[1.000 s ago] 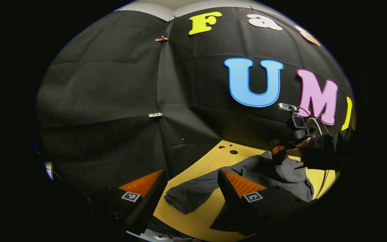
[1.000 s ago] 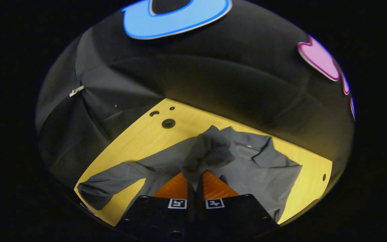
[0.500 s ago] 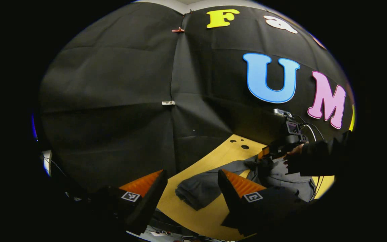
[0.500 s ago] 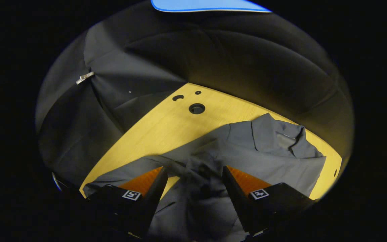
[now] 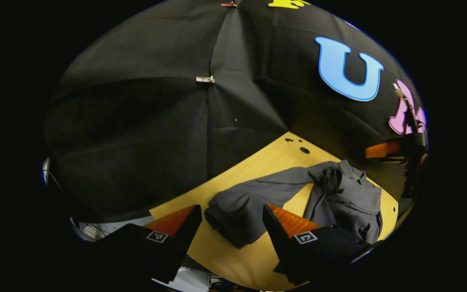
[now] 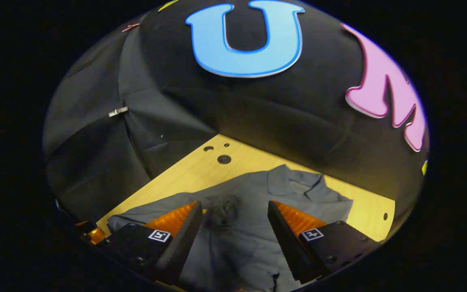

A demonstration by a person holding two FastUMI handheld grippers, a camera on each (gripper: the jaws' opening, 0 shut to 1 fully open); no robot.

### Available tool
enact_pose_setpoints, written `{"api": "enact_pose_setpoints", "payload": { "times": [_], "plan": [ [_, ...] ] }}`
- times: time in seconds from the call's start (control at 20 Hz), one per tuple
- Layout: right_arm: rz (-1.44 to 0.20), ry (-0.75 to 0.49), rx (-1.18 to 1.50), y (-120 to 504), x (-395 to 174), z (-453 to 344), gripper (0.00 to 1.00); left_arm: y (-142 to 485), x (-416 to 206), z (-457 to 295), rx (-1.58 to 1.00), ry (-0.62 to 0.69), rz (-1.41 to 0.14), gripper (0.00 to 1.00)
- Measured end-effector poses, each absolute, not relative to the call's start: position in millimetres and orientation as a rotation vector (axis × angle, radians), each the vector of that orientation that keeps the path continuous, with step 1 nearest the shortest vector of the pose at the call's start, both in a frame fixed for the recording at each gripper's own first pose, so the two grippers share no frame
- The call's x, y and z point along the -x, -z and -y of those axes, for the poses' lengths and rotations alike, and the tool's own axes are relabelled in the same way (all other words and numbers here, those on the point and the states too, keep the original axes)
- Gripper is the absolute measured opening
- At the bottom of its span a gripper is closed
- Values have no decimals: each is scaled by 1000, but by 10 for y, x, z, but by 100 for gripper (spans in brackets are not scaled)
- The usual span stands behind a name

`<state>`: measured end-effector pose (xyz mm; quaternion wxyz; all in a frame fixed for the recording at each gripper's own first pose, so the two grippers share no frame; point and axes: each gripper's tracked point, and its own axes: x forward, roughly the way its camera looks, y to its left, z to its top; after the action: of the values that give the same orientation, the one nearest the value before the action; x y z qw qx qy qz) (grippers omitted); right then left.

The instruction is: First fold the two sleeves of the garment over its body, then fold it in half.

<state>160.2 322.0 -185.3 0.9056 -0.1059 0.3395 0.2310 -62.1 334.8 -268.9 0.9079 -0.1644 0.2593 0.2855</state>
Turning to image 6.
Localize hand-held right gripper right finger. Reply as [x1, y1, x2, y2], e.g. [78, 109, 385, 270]
[268, 200, 380, 284]

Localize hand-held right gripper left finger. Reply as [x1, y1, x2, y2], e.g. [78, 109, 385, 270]
[102, 201, 204, 286]

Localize dark grey collared shirt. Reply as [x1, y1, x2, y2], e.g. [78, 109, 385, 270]
[107, 164, 353, 292]

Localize black backdrop cloth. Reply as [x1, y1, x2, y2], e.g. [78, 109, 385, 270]
[43, 0, 431, 228]

